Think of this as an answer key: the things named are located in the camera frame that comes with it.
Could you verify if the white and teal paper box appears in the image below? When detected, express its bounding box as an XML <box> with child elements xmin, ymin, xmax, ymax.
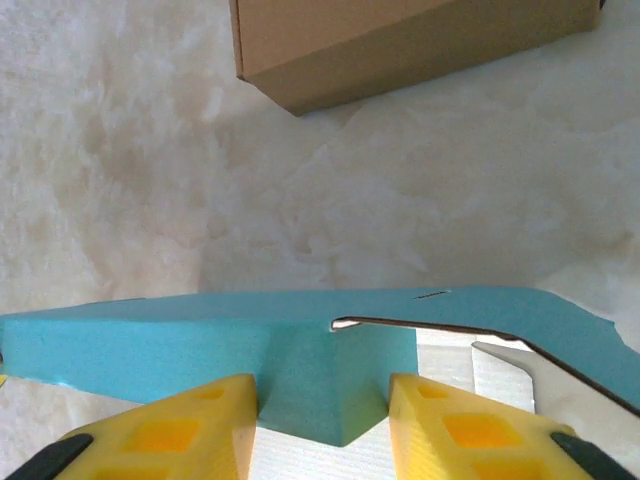
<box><xmin>0</xmin><ymin>284</ymin><xmax>640</xmax><ymax>480</ymax></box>

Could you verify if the brown cardboard box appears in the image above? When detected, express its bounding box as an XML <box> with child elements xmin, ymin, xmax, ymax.
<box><xmin>228</xmin><ymin>0</ymin><xmax>601</xmax><ymax>117</ymax></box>

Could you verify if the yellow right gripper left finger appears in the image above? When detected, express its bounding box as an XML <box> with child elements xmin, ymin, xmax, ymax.
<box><xmin>14</xmin><ymin>372</ymin><xmax>259</xmax><ymax>480</ymax></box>

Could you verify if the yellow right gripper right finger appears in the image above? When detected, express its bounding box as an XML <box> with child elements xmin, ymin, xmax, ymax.
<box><xmin>387</xmin><ymin>372</ymin><xmax>636</xmax><ymax>480</ymax></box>

